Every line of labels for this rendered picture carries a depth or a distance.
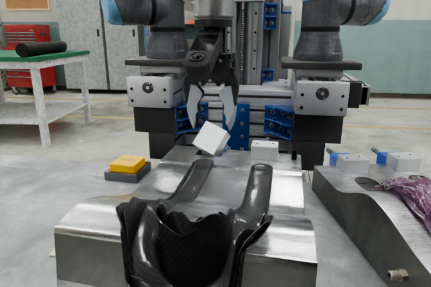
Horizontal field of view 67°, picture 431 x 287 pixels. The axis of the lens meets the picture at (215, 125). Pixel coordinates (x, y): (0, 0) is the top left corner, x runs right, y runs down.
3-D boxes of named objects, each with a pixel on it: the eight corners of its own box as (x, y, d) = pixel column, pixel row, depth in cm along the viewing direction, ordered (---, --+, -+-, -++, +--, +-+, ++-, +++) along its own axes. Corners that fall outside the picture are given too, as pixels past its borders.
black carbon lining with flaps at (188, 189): (194, 167, 63) (194, 120, 60) (278, 175, 60) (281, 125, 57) (92, 314, 30) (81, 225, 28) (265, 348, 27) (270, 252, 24)
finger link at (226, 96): (245, 122, 68) (235, 79, 66) (242, 129, 63) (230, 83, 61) (231, 124, 69) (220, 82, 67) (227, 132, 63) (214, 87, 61)
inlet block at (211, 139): (207, 158, 76) (219, 138, 77) (225, 168, 74) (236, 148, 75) (192, 143, 64) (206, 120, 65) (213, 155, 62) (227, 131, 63)
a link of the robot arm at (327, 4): (293, 27, 104) (295, -19, 101) (329, 27, 108) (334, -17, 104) (313, 26, 93) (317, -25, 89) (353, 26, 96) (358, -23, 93)
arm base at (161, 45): (156, 55, 121) (154, 27, 118) (195, 56, 118) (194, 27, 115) (139, 58, 106) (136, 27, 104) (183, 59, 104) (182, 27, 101)
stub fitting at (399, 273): (400, 275, 40) (385, 277, 40) (402, 265, 40) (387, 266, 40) (407, 284, 39) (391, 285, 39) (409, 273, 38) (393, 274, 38)
